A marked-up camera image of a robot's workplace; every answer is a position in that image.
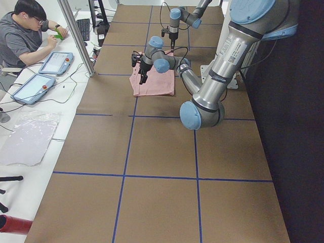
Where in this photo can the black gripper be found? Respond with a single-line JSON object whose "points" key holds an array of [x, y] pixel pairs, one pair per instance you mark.
{"points": [[172, 37], [145, 67]]}

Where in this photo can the pink Snoopy t-shirt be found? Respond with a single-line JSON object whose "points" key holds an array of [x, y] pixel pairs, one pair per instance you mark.
{"points": [[156, 84]]}

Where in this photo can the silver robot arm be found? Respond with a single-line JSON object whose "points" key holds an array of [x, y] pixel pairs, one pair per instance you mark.
{"points": [[250, 22], [180, 14]]}

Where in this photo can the black keyboard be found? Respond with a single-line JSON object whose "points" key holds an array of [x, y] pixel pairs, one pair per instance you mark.
{"points": [[84, 28]]}

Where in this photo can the far teach pendant tablet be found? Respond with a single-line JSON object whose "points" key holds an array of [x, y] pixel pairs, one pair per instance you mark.
{"points": [[57, 63]]}

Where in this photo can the teach pendant tablet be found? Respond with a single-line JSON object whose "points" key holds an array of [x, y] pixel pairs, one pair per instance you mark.
{"points": [[33, 89], [57, 63]]}

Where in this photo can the green handheld object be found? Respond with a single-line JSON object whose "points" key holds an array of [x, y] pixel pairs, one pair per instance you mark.
{"points": [[58, 35]]}

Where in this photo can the near teach pendant tablet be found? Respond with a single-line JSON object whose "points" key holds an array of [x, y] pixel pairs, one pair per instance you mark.
{"points": [[33, 89]]}

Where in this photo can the clear plastic bag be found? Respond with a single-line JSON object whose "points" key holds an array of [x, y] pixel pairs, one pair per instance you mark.
{"points": [[30, 138]]}

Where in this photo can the seated man grey shirt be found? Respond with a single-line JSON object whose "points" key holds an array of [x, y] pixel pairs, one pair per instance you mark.
{"points": [[21, 35]]}

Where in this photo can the red cylinder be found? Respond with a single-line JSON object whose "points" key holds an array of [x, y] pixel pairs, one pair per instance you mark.
{"points": [[15, 225]]}

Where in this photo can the aluminium frame post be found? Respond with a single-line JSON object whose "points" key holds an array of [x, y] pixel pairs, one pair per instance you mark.
{"points": [[71, 22]]}

